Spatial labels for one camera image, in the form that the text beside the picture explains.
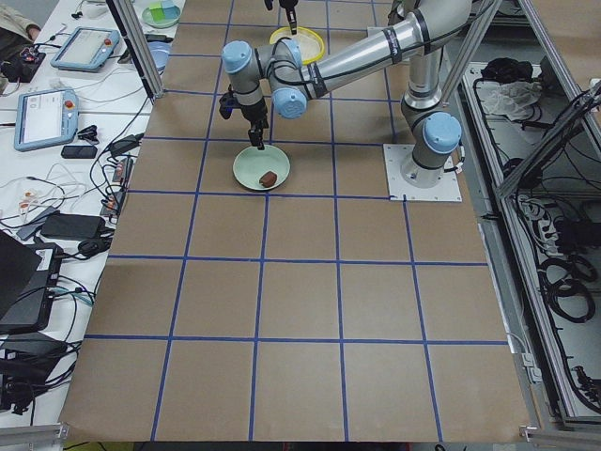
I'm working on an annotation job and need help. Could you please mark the yellow steamer basket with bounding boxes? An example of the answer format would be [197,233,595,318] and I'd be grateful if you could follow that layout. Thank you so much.
[270,26,325,66]

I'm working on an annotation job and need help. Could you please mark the aluminium frame post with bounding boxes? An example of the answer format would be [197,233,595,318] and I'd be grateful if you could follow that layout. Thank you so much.
[106,0,163,101]

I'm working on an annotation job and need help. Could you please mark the pale green plate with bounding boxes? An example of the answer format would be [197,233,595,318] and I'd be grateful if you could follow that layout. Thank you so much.
[233,145,290,191]

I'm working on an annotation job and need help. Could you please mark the teach pendant near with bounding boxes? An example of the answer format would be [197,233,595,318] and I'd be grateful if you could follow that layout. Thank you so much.
[14,89,79,152]

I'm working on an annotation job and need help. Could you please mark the clear bowl with sponges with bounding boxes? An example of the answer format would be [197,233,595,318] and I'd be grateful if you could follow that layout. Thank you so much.
[142,1,181,29]

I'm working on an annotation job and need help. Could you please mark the teach pendant far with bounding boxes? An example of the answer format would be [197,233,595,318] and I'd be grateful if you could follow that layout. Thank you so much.
[51,27,120,72]

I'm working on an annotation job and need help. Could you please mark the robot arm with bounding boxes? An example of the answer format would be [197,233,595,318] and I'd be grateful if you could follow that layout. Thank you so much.
[219,1,471,148]

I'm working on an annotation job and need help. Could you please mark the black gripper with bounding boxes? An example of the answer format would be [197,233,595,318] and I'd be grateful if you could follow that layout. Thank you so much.
[219,86,269,150]
[264,0,299,36]

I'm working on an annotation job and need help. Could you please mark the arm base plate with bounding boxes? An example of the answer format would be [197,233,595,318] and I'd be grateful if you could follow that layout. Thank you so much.
[383,144,462,203]

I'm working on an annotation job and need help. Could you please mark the brown bun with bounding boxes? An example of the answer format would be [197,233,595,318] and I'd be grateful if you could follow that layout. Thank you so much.
[258,171,278,189]

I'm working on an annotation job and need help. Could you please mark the teach pendant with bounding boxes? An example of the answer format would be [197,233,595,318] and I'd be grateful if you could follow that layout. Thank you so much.
[14,89,79,152]
[51,27,120,72]

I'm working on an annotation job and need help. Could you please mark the blue plate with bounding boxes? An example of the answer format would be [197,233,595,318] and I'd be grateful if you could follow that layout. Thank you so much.
[147,41,171,72]

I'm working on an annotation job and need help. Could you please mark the black smartphone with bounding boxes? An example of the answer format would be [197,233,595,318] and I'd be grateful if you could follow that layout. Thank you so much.
[61,145,98,160]

